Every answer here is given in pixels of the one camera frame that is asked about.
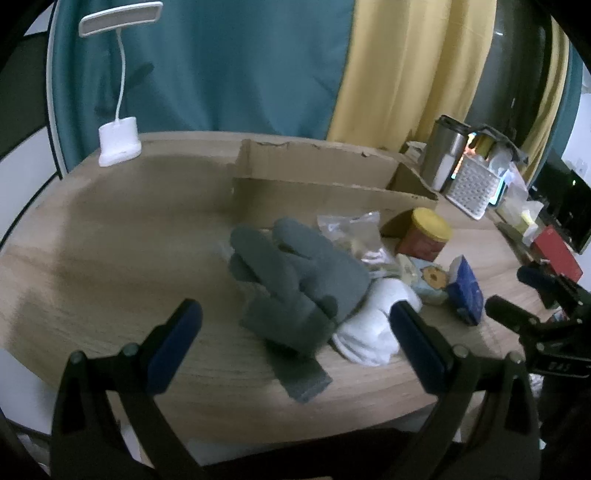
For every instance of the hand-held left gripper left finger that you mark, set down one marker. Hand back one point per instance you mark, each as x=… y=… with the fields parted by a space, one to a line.
x=175 y=346

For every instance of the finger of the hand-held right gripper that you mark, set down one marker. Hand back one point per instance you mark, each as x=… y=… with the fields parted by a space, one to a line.
x=512 y=314
x=535 y=277

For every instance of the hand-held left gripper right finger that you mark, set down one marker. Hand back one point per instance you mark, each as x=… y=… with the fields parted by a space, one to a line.
x=420 y=346

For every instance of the blue packet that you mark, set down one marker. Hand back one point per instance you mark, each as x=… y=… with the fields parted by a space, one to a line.
x=466 y=288

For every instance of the white socks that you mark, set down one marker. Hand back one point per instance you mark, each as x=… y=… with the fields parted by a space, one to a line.
x=364 y=332

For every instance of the cartoon tissue pack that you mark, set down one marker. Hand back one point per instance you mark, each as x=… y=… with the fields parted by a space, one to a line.
x=431 y=279

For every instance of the red can with yellow lid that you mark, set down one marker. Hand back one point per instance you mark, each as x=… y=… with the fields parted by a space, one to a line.
x=422 y=240

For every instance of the grey knit glove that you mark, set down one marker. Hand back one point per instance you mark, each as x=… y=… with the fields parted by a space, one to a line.
x=286 y=332
x=295 y=263

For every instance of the clear snack bag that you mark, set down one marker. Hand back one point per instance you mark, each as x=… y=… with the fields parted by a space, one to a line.
x=360 y=235

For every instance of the cardboard box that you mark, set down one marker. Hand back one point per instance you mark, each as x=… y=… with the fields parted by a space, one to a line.
x=314 y=161

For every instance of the red box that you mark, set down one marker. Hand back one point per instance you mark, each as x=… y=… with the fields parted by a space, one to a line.
x=556 y=251

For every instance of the black device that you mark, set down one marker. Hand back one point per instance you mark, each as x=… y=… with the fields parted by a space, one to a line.
x=561 y=194

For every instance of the white perforated basket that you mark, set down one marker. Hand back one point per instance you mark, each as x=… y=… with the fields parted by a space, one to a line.
x=471 y=187

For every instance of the clear plastic bag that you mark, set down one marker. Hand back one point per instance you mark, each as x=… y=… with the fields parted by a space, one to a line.
x=505 y=168

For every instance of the yellow bottle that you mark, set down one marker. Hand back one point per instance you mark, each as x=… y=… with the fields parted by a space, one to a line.
x=485 y=145

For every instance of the steel travel tumbler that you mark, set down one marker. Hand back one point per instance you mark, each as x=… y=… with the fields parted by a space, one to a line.
x=443 y=152

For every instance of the grey curtain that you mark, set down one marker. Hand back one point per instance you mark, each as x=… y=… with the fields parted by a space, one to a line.
x=508 y=69

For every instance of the white desk lamp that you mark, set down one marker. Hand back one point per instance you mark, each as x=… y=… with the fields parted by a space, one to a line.
x=119 y=143

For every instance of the yellow curtain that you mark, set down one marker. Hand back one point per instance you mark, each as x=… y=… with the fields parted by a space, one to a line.
x=406 y=69

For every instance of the teal curtain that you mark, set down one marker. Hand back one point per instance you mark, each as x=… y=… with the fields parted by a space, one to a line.
x=231 y=69

